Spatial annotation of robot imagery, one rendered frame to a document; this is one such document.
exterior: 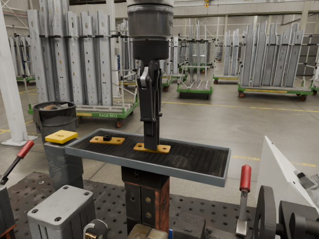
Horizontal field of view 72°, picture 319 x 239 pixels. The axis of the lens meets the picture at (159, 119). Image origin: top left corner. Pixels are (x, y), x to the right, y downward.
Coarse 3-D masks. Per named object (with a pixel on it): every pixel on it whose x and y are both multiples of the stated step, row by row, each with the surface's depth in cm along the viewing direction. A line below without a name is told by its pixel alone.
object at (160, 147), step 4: (136, 144) 54; (140, 144) 54; (136, 148) 52; (140, 148) 52; (144, 148) 52; (160, 148) 52; (164, 148) 52; (168, 148) 52; (156, 152) 50; (160, 152) 50; (164, 152) 50; (168, 152) 50
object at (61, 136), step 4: (56, 132) 62; (60, 132) 62; (64, 132) 62; (68, 132) 62; (72, 132) 62; (48, 136) 60; (52, 136) 60; (56, 136) 60; (60, 136) 60; (64, 136) 60; (68, 136) 60; (72, 136) 60; (76, 136) 62; (48, 140) 59; (52, 140) 58; (56, 140) 58; (60, 140) 57; (64, 140) 58; (68, 140) 59
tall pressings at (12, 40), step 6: (12, 42) 845; (18, 42) 841; (24, 42) 831; (12, 48) 851; (24, 48) 836; (30, 48) 855; (12, 54) 856; (18, 54) 878; (24, 54) 870; (30, 54) 859; (12, 60) 864; (18, 60) 885; (30, 60) 865; (30, 66) 872; (18, 72) 875; (30, 72) 909
